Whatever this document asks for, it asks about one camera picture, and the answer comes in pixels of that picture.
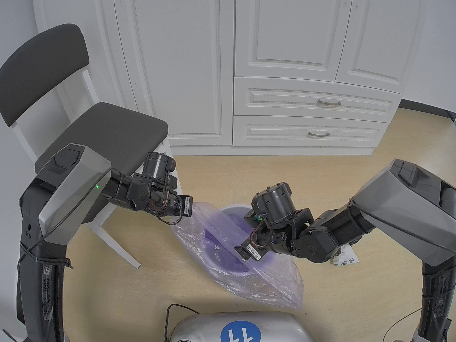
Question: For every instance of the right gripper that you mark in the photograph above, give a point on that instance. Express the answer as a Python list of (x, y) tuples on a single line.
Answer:
[(265, 242)]

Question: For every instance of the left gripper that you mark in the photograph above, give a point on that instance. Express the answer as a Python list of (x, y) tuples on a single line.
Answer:
[(181, 209)]

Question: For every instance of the purple plastic bag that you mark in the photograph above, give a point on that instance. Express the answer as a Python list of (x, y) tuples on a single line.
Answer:
[(270, 283)]

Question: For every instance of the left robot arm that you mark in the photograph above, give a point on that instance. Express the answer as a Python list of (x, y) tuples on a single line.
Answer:
[(71, 180)]

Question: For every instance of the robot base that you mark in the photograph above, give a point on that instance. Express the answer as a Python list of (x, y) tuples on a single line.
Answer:
[(242, 328)]

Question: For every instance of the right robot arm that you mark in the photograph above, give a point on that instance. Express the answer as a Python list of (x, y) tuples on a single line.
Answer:
[(399, 208)]

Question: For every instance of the white trash bin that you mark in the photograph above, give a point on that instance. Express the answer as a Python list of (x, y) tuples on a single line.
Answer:
[(231, 210)]

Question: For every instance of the white printed wrapper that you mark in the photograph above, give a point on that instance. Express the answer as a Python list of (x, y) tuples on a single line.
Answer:
[(345, 258)]

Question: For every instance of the white chair dark grey seat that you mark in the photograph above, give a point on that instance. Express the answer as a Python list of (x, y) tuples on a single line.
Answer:
[(114, 130)]

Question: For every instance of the white wardrobe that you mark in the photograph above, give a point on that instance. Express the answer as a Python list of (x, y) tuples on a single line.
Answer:
[(285, 48)]

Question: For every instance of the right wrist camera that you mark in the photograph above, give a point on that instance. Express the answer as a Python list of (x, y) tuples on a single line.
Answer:
[(255, 217)]

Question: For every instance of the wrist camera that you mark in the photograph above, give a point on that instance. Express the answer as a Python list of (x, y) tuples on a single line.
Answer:
[(255, 217), (172, 183)]

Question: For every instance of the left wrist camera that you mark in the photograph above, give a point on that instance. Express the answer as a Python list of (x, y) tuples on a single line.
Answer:
[(172, 183)]

